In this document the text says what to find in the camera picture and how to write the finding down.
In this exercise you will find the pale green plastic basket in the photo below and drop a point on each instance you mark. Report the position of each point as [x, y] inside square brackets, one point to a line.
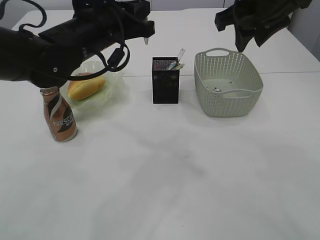
[232, 72]

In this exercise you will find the grey grip pen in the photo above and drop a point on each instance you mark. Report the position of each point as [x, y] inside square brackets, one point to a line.
[146, 40]

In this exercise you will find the black mesh pen holder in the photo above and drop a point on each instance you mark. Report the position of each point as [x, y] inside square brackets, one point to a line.
[165, 83]

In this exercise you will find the black covered right gripper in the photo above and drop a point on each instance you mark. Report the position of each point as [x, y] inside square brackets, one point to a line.
[252, 14]

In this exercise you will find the pale green glass plate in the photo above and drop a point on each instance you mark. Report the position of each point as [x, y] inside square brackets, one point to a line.
[113, 85]

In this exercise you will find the yellow bread loaf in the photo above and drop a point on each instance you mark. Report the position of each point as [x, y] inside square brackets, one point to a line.
[80, 90]

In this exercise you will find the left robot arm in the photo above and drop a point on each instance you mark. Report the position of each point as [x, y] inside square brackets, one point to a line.
[25, 56]

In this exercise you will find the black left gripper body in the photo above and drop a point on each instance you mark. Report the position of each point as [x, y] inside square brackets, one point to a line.
[98, 24]

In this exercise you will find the brown coffee drink bottle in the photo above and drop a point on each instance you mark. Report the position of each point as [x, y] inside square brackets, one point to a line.
[58, 115]

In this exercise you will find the clear plastic ruler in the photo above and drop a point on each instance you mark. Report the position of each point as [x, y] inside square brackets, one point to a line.
[180, 54]

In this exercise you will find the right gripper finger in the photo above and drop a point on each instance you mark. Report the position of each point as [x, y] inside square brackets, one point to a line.
[243, 35]
[262, 34]

